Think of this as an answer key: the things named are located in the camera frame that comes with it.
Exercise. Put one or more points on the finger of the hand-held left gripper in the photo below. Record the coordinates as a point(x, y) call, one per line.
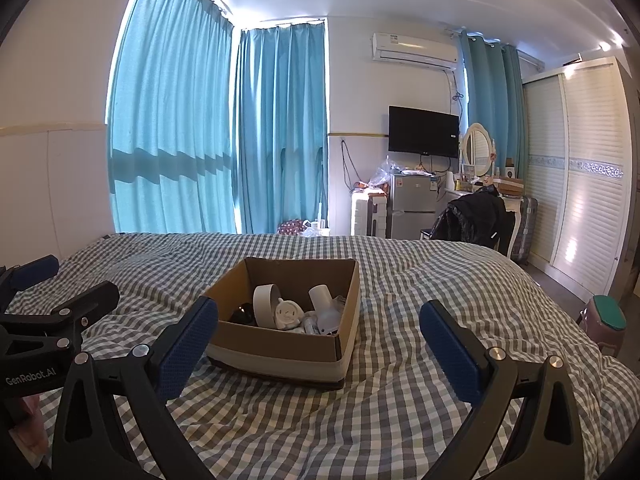
point(85, 300)
point(35, 270)

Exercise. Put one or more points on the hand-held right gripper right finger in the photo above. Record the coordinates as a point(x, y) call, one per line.
point(450, 355)

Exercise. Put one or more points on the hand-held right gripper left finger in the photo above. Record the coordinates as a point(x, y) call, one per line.
point(185, 355)

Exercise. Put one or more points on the black round object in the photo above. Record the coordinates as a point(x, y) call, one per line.
point(243, 314)

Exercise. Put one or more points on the white tape roll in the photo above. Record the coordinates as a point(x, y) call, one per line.
point(262, 305)

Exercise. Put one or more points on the brown cardboard box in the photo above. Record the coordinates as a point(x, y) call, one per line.
point(280, 345)

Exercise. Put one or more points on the white round figurine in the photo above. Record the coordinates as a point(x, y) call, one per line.
point(289, 314)

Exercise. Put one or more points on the pale blue small container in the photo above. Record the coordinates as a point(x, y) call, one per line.
point(330, 321)

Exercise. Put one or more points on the white plastic bottle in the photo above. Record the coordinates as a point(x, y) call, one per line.
point(320, 296)

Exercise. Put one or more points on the person's left hand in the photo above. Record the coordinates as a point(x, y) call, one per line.
point(32, 435)

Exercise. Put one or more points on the black jacket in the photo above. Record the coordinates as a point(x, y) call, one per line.
point(472, 220)

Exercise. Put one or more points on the silver suitcase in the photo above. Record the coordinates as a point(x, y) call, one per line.
point(526, 230)

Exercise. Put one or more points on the silver small fridge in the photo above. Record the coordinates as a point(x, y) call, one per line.
point(414, 207)

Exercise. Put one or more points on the white dressing table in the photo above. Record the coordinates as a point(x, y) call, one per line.
point(457, 194)

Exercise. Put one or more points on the pink stool with green seat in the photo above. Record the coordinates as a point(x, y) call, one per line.
point(607, 312)

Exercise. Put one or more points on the dark red patterned bag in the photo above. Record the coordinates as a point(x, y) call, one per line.
point(290, 227)

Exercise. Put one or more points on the flat cardboard carton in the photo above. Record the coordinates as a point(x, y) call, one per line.
point(509, 187)

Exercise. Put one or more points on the white plastic bag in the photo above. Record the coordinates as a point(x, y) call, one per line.
point(315, 230)

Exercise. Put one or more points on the clear plastic bag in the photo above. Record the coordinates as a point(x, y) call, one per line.
point(384, 172)

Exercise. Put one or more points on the wide teal curtain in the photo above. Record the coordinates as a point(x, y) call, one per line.
point(170, 110)

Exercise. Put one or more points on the white oval mirror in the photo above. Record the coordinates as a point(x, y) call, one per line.
point(477, 147)

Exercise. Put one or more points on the white slatted wardrobe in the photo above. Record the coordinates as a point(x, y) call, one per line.
point(580, 185)

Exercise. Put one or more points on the narrow teal curtain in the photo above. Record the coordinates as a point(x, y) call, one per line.
point(487, 90)

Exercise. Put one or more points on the white air conditioner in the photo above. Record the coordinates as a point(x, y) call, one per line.
point(415, 49)

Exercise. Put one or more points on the black wall television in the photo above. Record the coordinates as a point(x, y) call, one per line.
point(424, 131)

